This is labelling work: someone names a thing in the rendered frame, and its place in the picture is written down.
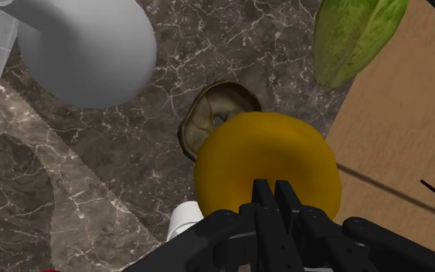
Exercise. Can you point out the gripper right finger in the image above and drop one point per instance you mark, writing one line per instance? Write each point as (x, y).
(315, 241)

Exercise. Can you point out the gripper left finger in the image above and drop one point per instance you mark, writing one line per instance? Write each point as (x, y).
(264, 226)

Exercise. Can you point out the yellow round fruit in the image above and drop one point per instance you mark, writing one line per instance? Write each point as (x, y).
(262, 150)

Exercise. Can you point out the white cylinder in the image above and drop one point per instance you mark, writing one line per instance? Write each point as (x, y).
(184, 220)

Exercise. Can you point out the brown cracked shell bowl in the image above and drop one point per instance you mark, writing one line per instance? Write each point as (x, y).
(202, 113)

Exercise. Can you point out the light wooden table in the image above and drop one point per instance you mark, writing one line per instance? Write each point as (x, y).
(401, 124)

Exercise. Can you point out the green lettuce leaf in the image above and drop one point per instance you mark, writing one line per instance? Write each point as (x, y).
(349, 37)

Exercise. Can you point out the white toilet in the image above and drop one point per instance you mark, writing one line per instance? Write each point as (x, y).
(89, 49)

